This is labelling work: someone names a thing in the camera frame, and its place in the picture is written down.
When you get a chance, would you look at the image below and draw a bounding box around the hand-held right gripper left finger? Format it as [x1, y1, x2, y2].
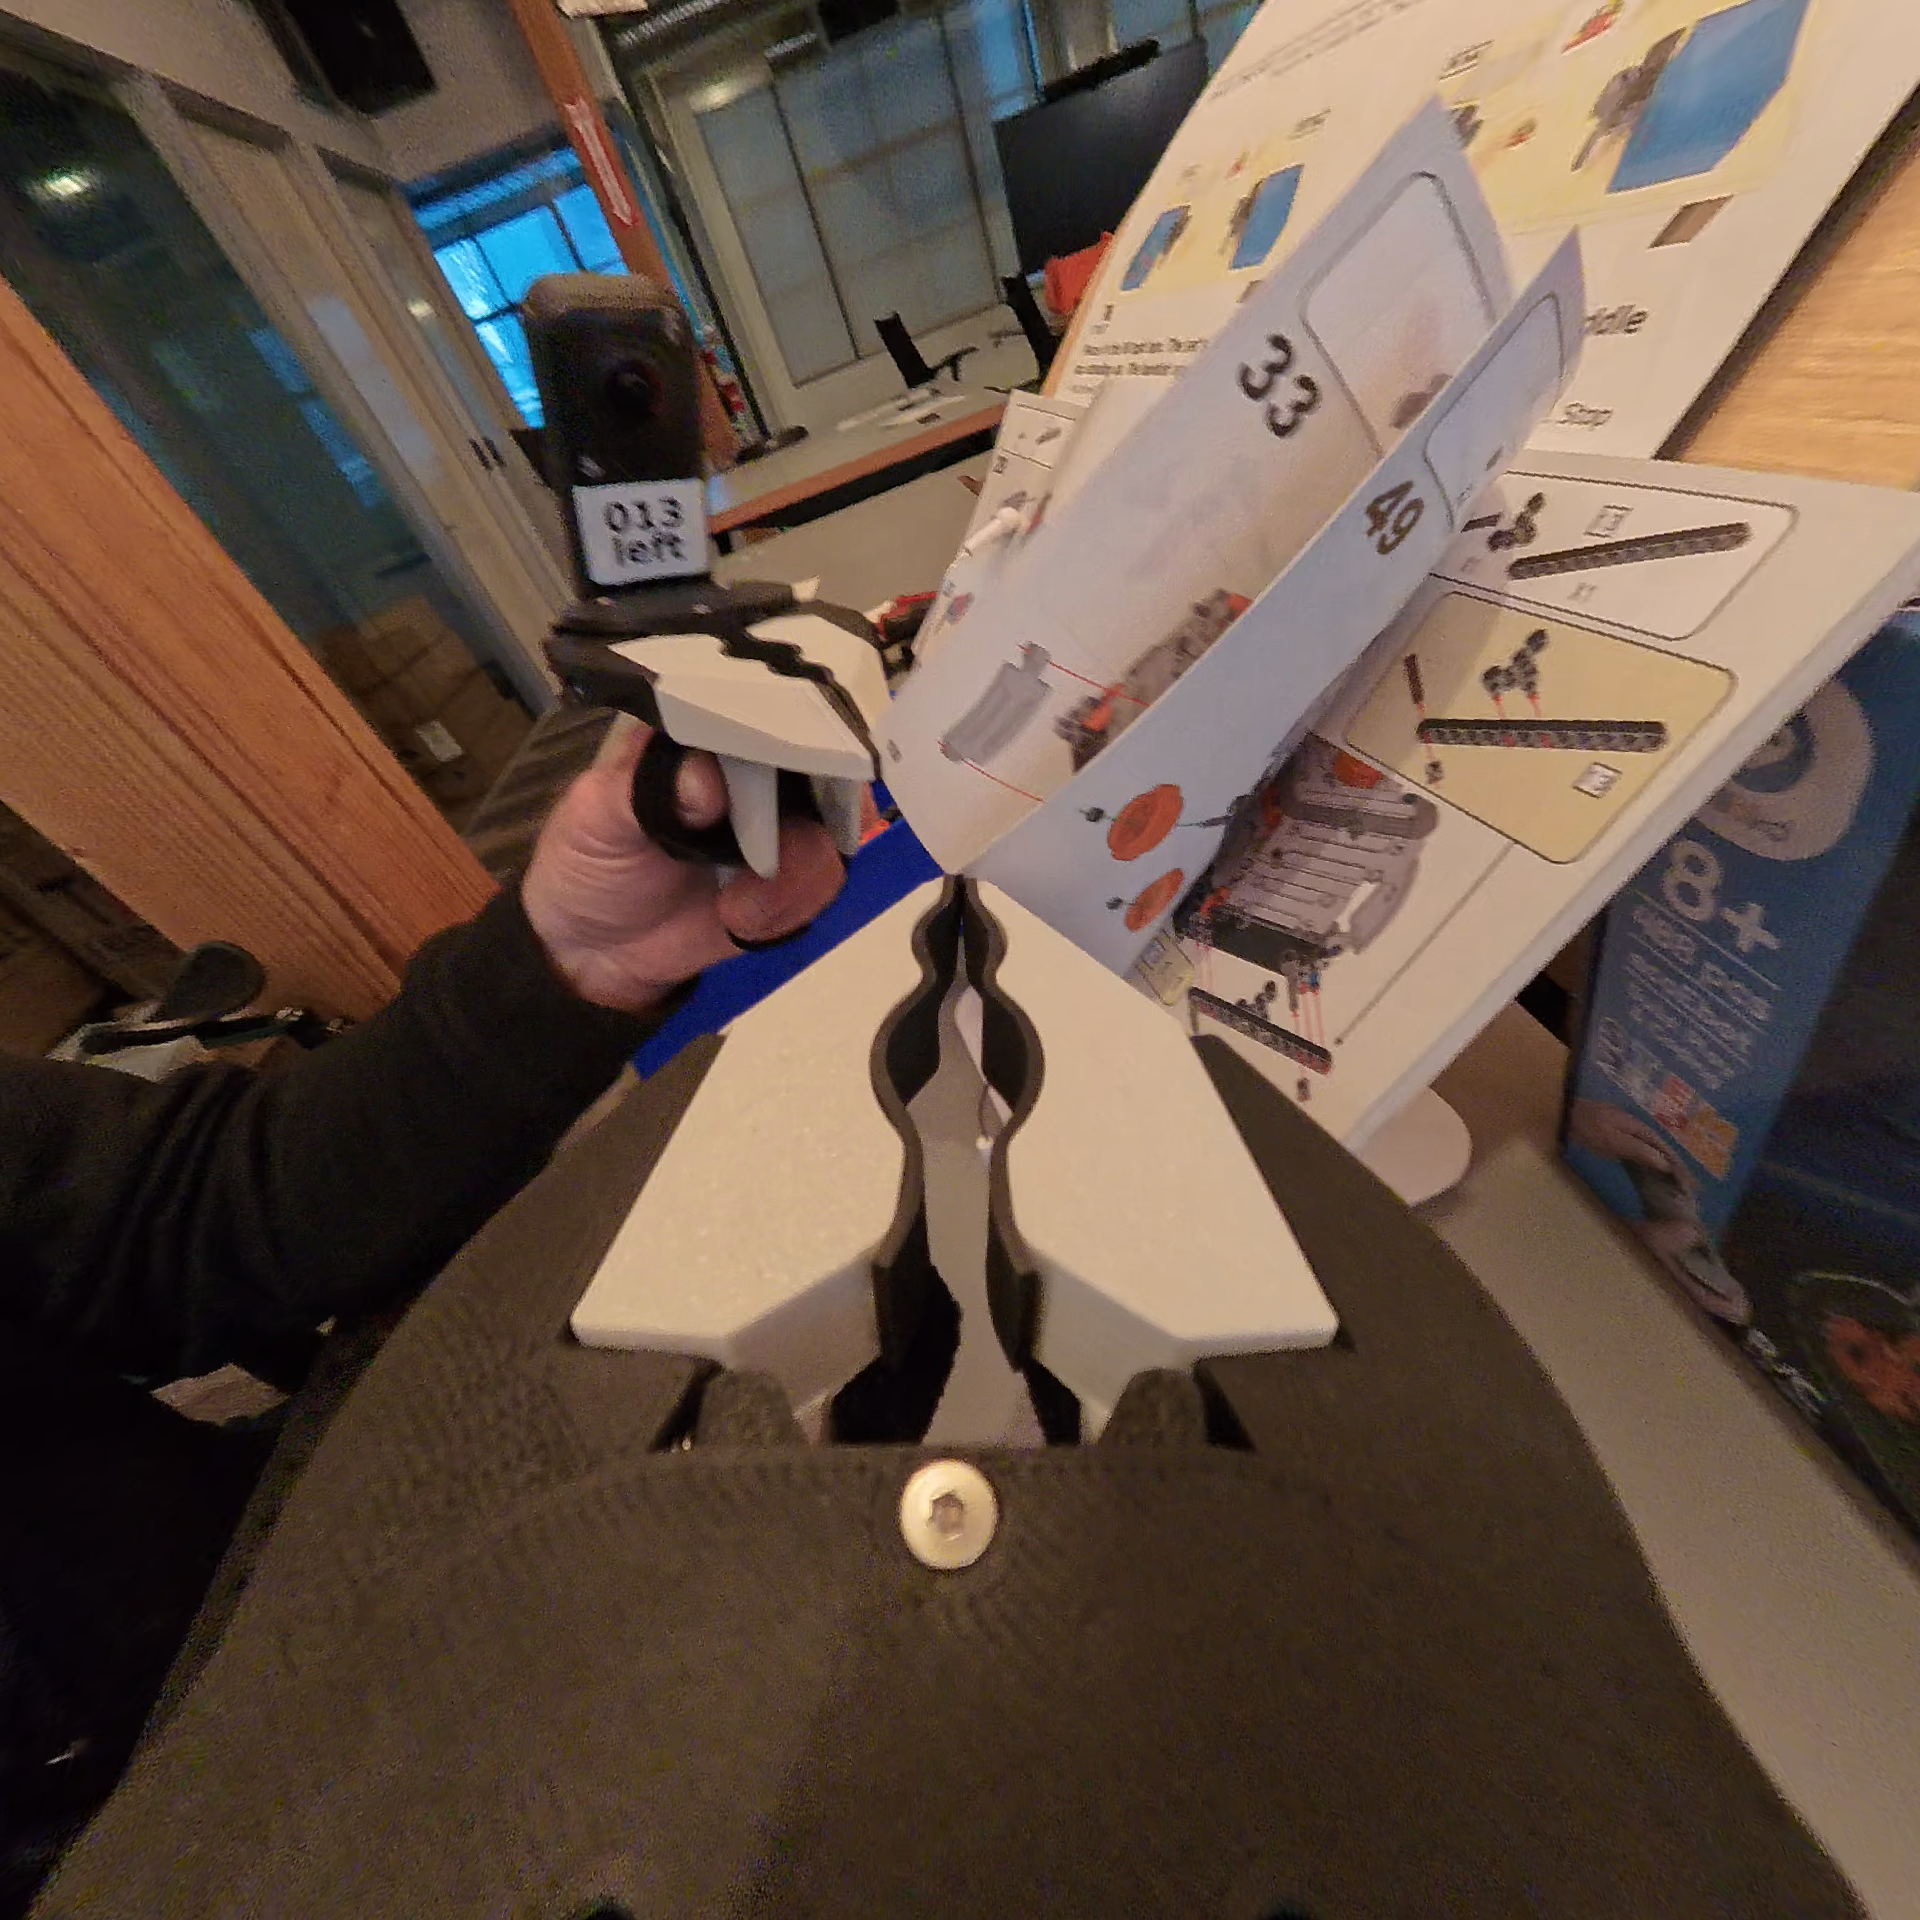
[568, 874, 968, 1442]

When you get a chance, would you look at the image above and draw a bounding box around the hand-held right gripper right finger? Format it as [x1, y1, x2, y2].
[959, 874, 1341, 1444]

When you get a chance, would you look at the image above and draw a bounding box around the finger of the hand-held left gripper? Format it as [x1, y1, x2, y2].
[612, 632, 885, 783]
[720, 597, 898, 751]

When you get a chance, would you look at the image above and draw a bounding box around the blue plastic storage bin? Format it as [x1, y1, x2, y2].
[630, 815, 946, 1082]

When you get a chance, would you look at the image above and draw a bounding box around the paper instruction booklet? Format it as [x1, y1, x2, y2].
[873, 98, 1920, 1152]

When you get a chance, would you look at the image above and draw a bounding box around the person's left forearm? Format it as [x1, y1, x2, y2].
[0, 884, 662, 1382]

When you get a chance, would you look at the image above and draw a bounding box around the person's left hand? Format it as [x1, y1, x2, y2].
[520, 732, 848, 1015]

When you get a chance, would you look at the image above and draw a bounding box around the office table with papers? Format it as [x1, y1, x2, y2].
[703, 382, 1015, 536]

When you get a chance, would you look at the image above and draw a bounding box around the white metal board stand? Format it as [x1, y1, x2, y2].
[1350, 1076, 1474, 1212]

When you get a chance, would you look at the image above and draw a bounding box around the stack of cardboard boxes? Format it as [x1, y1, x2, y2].
[321, 597, 529, 783]

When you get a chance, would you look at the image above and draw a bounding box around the black chair armrest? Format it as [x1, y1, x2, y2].
[76, 941, 349, 1059]

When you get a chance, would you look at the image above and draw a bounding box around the blue toy kit box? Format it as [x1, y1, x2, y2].
[1558, 608, 1920, 1536]

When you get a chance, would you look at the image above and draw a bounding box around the printed task instruction sheet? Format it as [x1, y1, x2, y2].
[1072, 0, 1900, 460]

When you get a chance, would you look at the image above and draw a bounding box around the wooden support post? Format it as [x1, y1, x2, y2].
[509, 0, 662, 279]

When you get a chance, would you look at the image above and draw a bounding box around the black wall screen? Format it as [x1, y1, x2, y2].
[989, 36, 1214, 284]

